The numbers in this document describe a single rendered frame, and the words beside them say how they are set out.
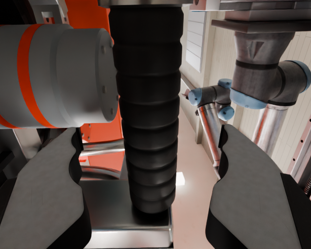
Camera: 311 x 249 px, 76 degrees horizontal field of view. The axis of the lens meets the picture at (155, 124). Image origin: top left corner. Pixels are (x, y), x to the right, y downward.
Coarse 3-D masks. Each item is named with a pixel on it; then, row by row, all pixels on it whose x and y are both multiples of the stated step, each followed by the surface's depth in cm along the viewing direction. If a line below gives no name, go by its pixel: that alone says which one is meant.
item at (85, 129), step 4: (84, 124) 58; (88, 124) 61; (80, 128) 55; (84, 128) 58; (88, 128) 61; (84, 132) 58; (88, 132) 61; (84, 136) 58; (88, 136) 61; (84, 140) 58; (88, 140) 61
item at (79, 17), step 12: (72, 0) 57; (84, 0) 57; (96, 0) 57; (72, 12) 58; (84, 12) 58; (96, 12) 58; (108, 12) 61; (72, 24) 60; (84, 24) 60; (96, 24) 60; (108, 24) 60; (120, 120) 78; (96, 132) 79; (108, 132) 79; (120, 132) 80; (96, 156) 85; (108, 156) 85; (120, 156) 85; (120, 168) 89
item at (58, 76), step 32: (0, 32) 23; (32, 32) 23; (64, 32) 24; (96, 32) 24; (0, 64) 22; (32, 64) 22; (64, 64) 22; (96, 64) 22; (0, 96) 22; (32, 96) 22; (64, 96) 23; (96, 96) 23; (0, 128) 28
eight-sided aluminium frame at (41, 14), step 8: (32, 0) 43; (40, 0) 43; (48, 0) 43; (56, 0) 43; (64, 0) 46; (32, 8) 44; (40, 8) 44; (48, 8) 44; (56, 8) 44; (64, 8) 46; (40, 16) 45; (48, 16) 46; (56, 16) 45; (64, 16) 46; (56, 128) 50; (64, 128) 54; (56, 136) 50
